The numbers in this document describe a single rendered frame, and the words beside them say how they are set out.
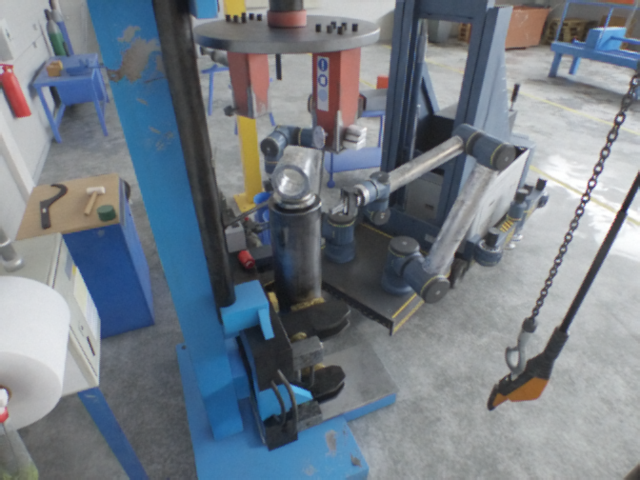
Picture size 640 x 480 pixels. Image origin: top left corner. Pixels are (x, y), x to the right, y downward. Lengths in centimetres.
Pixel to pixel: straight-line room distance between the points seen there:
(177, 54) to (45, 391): 85
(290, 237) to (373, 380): 131
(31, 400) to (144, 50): 90
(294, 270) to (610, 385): 235
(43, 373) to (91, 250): 188
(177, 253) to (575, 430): 247
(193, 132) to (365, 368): 190
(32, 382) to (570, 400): 284
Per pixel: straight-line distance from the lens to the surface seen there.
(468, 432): 273
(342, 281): 289
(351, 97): 131
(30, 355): 103
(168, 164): 136
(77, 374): 145
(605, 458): 298
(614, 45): 1119
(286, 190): 157
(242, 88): 154
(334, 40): 116
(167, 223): 146
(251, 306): 157
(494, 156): 231
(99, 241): 285
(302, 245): 161
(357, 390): 256
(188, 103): 119
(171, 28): 115
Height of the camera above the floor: 228
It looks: 36 degrees down
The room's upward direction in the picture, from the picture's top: straight up
